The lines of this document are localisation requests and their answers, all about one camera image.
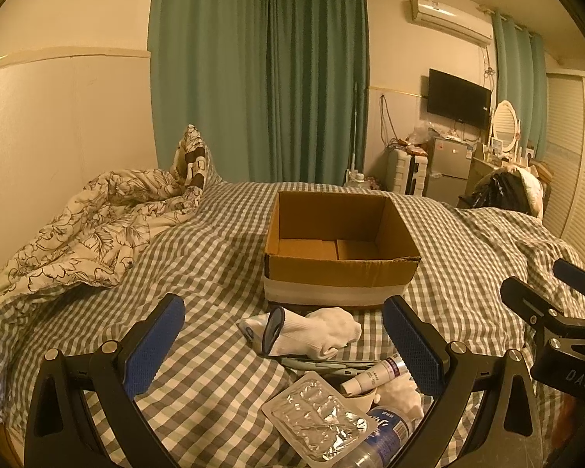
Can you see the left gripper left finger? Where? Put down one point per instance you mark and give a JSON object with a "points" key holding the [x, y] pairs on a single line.
{"points": [[60, 430]]}

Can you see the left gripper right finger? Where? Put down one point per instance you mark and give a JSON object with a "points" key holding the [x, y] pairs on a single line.
{"points": [[505, 431]]}

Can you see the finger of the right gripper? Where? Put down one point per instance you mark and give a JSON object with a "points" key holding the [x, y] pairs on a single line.
{"points": [[570, 274], [537, 312]]}

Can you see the clear plastic bottle blue label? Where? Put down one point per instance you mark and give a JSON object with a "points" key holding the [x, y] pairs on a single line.
{"points": [[394, 428]]}

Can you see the white cream tube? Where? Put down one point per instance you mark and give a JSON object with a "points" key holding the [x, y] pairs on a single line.
{"points": [[383, 372]]}

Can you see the foil blister pack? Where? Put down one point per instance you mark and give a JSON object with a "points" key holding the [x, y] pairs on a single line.
{"points": [[317, 422]]}

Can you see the white sock with blue cuff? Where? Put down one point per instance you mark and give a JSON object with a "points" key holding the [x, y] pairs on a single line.
{"points": [[319, 335]]}

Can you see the white crumpled cloth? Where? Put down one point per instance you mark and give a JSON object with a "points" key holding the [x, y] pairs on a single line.
{"points": [[401, 393]]}

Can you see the black bag on chair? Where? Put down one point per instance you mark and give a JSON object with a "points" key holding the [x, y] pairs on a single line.
{"points": [[500, 189]]}

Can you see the oval white vanity mirror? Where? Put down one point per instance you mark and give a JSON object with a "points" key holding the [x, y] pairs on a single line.
{"points": [[505, 129]]}

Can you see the small silver fridge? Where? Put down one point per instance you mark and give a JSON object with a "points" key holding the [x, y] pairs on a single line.
{"points": [[447, 170]]}

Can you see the white louvered wardrobe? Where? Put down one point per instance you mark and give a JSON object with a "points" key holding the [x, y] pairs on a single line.
{"points": [[565, 154]]}

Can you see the grey folding hanger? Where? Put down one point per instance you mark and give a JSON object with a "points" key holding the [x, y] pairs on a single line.
{"points": [[334, 365]]}

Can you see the floral white duvet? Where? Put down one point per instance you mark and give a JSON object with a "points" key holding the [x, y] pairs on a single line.
{"points": [[101, 231]]}

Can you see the white suitcase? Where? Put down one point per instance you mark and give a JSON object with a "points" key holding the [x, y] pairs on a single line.
{"points": [[406, 173]]}

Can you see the green window curtain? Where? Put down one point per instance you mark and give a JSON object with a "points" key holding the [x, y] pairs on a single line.
{"points": [[520, 64]]}

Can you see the brown cardboard box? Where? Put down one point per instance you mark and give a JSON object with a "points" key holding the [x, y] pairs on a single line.
{"points": [[336, 249]]}

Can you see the patterned pillow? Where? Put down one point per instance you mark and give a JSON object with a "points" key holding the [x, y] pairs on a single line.
{"points": [[193, 163]]}

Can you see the white air conditioner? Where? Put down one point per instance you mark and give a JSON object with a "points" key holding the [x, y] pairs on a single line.
{"points": [[450, 20]]}

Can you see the black wall television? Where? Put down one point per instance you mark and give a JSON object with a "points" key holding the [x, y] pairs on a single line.
{"points": [[457, 99]]}

